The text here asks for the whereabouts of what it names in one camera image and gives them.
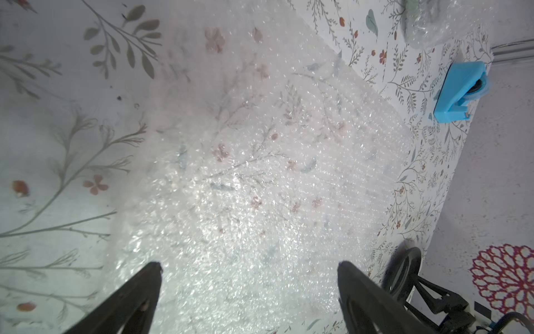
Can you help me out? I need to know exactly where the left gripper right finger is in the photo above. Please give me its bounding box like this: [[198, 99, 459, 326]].
[[337, 261, 434, 334]]

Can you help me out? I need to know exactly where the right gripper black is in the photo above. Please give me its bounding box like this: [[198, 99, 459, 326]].
[[402, 275, 533, 333]]

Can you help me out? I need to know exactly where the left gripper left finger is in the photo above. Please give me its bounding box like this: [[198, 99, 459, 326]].
[[66, 262, 163, 334]]

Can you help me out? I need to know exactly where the blue tape dispenser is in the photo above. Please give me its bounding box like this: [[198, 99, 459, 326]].
[[433, 61, 490, 124]]

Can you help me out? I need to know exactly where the floral table mat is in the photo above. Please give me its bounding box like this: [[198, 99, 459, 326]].
[[1, 1, 492, 333]]

